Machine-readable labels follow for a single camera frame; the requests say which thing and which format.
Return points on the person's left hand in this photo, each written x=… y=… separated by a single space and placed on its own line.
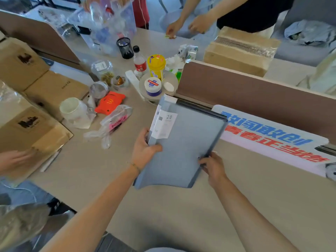
x=143 y=154

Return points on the person's right hand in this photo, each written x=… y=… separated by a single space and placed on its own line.
x=215 y=170

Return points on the person's right thumb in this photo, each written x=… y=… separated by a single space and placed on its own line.
x=204 y=162

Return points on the person's left thumb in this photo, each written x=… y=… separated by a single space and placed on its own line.
x=155 y=148

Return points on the grey mesh document pouch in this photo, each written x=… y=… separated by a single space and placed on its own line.
x=189 y=139

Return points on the person's left forearm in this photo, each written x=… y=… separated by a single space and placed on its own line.
x=99 y=207

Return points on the person's right forearm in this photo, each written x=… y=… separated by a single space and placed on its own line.
x=249 y=217

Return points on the white paper sheets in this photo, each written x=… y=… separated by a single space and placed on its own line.
x=164 y=124

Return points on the clear plastic bag pink label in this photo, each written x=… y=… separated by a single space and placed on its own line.
x=115 y=119

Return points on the white jar blue label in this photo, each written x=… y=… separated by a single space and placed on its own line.
x=153 y=87

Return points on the small white lid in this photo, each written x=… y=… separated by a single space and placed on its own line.
x=168 y=87

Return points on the red paper fries carton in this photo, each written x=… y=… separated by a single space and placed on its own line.
x=110 y=102

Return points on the white sign board coloured lettering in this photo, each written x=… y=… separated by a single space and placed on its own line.
x=267 y=140

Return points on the white plastic bar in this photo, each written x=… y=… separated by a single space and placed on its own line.
x=133 y=82

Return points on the round grey tray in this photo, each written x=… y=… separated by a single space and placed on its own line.
x=170 y=77

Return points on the green plastic item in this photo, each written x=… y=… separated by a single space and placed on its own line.
x=179 y=76

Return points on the brown desk divider panel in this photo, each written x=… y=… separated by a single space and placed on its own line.
x=257 y=99
x=36 y=34

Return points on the clear plastic cup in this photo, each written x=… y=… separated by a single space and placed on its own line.
x=98 y=89

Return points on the yellow plastic canister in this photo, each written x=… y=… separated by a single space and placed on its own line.
x=156 y=66

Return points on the soda bottle red label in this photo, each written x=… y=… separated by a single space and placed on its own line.
x=140 y=64

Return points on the white paper cup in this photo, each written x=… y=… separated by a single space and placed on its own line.
x=72 y=110

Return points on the white tissue packets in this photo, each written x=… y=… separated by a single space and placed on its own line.
x=181 y=59

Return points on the clear plastic lidded container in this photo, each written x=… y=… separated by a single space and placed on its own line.
x=102 y=68

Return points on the black mesh pen holder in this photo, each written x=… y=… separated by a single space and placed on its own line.
x=125 y=48

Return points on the cardboard box plastic wrapped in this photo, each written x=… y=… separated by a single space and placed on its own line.
x=240 y=53

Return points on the plain cardboard box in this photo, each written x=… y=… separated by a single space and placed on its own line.
x=55 y=89

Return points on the cardboard box black print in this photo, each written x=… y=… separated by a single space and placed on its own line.
x=28 y=133
x=18 y=65

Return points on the grey office chair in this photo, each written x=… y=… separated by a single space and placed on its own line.
x=173 y=20

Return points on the clear plastic storage bin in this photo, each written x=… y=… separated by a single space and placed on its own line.
x=105 y=26

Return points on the clear plastic wrap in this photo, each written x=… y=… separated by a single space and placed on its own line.
x=9 y=99

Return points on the crumpled grey cloth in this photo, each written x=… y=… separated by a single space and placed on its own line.
x=309 y=32

